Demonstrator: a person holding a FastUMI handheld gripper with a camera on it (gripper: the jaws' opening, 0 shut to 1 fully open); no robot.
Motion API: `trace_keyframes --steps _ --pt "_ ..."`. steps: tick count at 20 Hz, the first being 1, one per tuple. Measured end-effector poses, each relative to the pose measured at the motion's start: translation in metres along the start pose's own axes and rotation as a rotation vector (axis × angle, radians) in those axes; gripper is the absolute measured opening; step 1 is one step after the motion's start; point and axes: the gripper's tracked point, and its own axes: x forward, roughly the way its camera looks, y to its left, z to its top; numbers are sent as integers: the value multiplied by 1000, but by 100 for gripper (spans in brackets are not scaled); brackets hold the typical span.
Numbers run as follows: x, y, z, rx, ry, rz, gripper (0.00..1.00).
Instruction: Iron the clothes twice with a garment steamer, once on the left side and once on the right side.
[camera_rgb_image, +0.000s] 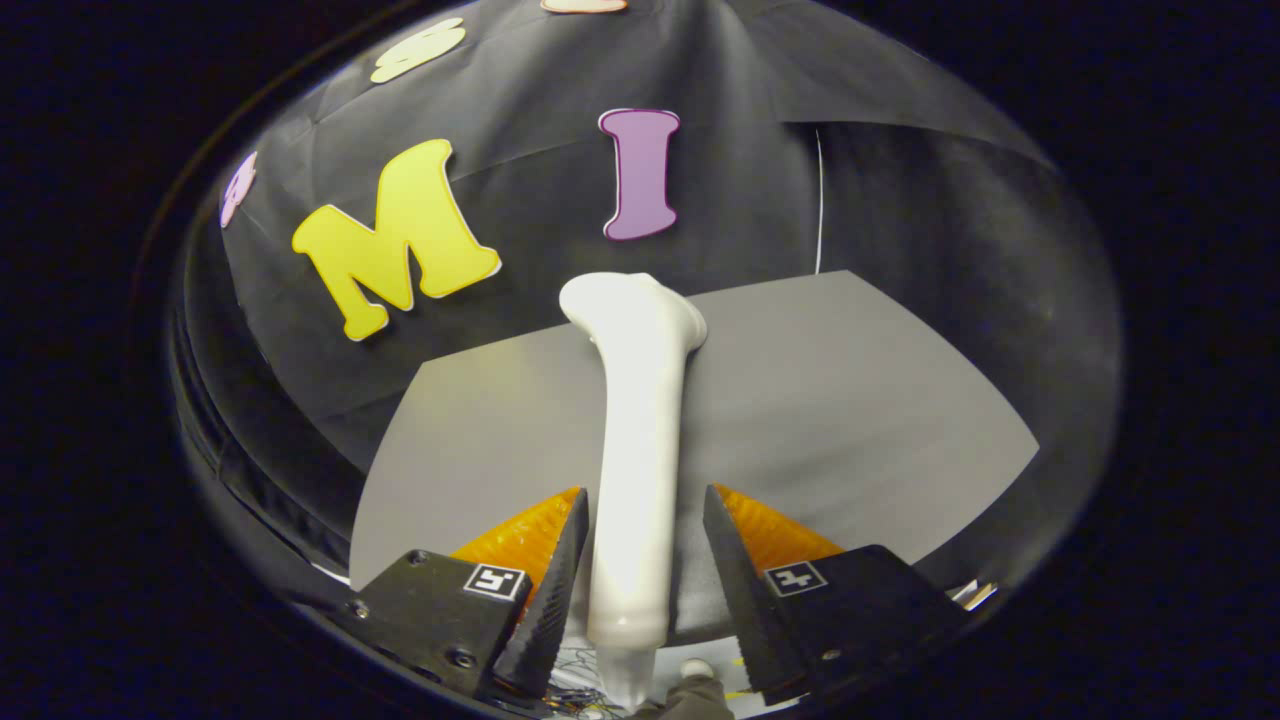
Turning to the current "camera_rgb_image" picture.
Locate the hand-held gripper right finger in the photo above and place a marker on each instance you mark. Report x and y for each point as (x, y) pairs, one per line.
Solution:
(745, 610)

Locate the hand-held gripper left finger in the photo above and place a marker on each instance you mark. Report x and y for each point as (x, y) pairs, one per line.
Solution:
(560, 610)

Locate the white garment steamer wand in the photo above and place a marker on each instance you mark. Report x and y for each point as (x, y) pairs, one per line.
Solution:
(640, 450)

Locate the grey cabinet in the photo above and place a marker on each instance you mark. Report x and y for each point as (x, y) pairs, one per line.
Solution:
(850, 420)

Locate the small cardboard box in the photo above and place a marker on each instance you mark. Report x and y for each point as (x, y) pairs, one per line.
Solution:
(975, 595)

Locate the black backdrop cloth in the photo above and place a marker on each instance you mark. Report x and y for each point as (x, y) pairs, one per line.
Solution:
(540, 210)

